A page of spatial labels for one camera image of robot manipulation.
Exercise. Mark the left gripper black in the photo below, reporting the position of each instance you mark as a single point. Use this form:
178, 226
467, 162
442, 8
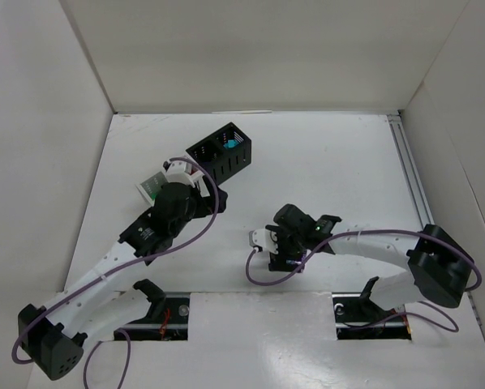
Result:
212, 199

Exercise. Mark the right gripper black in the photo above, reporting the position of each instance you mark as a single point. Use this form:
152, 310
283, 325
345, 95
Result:
285, 257

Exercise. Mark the teal rounded lego brick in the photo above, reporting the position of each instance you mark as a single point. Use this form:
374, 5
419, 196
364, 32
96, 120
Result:
231, 143

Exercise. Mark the purple lego brick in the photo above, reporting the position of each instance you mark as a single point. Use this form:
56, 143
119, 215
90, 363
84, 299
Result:
298, 263

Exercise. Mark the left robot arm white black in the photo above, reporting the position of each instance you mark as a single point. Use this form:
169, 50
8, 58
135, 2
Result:
117, 290

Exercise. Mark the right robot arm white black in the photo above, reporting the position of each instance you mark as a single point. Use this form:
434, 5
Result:
434, 267

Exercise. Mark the white slotted double container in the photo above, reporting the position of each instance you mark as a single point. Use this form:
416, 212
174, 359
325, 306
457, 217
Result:
152, 186

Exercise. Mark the black slotted double container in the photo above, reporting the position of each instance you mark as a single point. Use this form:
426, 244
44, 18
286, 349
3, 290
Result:
220, 163

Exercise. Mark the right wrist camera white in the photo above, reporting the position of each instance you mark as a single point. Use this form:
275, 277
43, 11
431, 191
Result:
263, 240

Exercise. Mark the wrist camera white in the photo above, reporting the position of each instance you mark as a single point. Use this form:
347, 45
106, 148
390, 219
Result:
182, 172
263, 240

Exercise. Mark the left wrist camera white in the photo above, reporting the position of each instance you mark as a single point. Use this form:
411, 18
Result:
182, 172

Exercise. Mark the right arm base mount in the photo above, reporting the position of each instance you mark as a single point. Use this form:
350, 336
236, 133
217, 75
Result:
358, 318

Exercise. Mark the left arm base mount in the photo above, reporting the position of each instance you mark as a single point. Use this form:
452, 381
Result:
167, 323

